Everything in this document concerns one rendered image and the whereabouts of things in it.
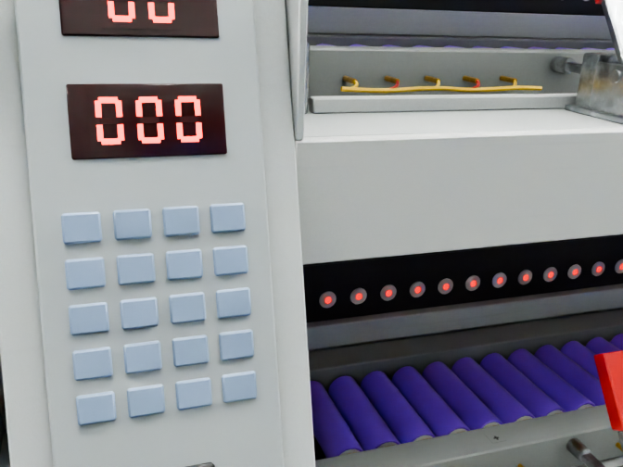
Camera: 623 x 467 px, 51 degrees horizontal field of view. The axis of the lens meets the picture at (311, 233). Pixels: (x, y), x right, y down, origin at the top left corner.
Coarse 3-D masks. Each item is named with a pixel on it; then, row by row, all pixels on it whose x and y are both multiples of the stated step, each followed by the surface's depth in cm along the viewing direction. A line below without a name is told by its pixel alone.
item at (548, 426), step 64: (448, 256) 42; (512, 256) 44; (576, 256) 46; (320, 320) 41; (384, 320) 42; (448, 320) 43; (512, 320) 45; (576, 320) 46; (320, 384) 38; (384, 384) 38; (448, 384) 39; (512, 384) 39; (576, 384) 40; (320, 448) 35; (384, 448) 32; (448, 448) 32; (512, 448) 33; (576, 448) 33
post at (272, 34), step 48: (0, 0) 19; (0, 48) 19; (288, 48) 22; (0, 96) 19; (288, 96) 22; (0, 144) 19; (288, 144) 22; (0, 192) 19; (288, 192) 22; (0, 240) 19; (288, 240) 22; (0, 288) 19; (288, 288) 22; (0, 336) 19; (288, 336) 22; (288, 384) 22; (48, 432) 20; (288, 432) 22
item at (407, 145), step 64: (320, 0) 40; (384, 0) 41; (448, 0) 43; (512, 0) 44; (576, 0) 46; (320, 64) 29; (384, 64) 30; (448, 64) 31; (512, 64) 32; (576, 64) 31; (320, 128) 24; (384, 128) 25; (448, 128) 25; (512, 128) 26; (576, 128) 26; (320, 192) 23; (384, 192) 24; (448, 192) 24; (512, 192) 25; (576, 192) 26; (320, 256) 24; (384, 256) 24
